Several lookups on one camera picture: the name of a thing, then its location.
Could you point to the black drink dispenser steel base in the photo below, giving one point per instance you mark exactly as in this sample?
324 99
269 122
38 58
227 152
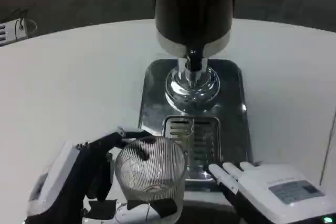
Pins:
194 11

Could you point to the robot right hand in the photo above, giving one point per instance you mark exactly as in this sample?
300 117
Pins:
262 197

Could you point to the black dispenser tap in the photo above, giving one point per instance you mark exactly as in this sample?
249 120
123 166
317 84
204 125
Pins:
194 60

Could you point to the steel drip tray grid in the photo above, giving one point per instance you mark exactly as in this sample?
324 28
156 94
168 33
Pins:
202 134

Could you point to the clear ribbed glass cup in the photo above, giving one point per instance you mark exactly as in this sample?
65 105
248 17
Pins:
155 171

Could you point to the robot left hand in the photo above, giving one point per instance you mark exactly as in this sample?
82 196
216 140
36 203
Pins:
71 182

